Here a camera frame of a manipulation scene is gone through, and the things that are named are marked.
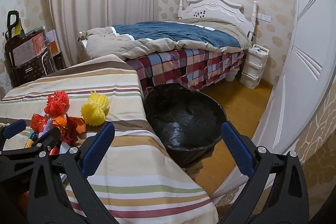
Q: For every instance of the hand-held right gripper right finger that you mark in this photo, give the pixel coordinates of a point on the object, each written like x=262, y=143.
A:
x=236, y=150

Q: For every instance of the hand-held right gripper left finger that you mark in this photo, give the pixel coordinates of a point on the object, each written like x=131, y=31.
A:
x=97, y=145

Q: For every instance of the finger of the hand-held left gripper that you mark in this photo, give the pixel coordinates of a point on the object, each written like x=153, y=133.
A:
x=44, y=141
x=13, y=128

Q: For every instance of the white paper scrap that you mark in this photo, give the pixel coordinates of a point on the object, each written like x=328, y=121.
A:
x=46, y=126

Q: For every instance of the yellow packet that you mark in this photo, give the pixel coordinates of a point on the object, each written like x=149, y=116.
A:
x=29, y=142

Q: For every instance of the dark red foil wrapper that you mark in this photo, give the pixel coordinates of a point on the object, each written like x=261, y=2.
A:
x=69, y=136

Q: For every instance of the orange wrapper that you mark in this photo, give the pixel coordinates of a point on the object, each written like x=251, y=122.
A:
x=77, y=121

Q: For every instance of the yellow foam net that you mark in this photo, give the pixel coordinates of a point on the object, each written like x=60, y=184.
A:
x=93, y=113
x=101, y=99

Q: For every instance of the trash bin with black bag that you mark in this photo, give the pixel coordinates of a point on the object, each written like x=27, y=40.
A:
x=183, y=119

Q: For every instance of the white labelled packet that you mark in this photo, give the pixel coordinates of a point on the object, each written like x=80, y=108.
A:
x=63, y=178

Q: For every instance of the striped tablecloth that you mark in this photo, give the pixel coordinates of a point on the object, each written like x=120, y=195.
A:
x=136, y=161

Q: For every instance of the cardboard box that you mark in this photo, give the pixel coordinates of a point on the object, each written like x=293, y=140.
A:
x=29, y=49

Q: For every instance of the white plastic drawer unit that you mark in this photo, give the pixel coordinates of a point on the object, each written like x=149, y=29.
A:
x=253, y=69

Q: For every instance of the plaid bed sheet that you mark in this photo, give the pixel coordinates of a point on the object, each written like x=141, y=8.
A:
x=197, y=66

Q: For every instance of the white and orange box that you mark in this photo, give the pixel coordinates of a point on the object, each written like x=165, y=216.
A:
x=52, y=43

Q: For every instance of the yellow tag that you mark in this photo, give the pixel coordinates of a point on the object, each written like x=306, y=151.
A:
x=17, y=27

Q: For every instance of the white wardrobe door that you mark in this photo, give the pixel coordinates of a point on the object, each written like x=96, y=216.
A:
x=302, y=56

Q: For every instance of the dark hanging object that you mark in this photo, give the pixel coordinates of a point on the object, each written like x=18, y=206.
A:
x=253, y=29

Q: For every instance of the blue and beige duvet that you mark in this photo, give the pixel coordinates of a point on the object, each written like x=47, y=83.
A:
x=170, y=32

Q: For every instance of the cream striped curtain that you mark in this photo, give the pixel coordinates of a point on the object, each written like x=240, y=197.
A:
x=92, y=3

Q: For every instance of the white wall switch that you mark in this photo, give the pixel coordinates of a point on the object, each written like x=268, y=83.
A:
x=265, y=18

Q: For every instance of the white bed frame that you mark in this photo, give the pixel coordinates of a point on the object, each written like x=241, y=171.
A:
x=218, y=7

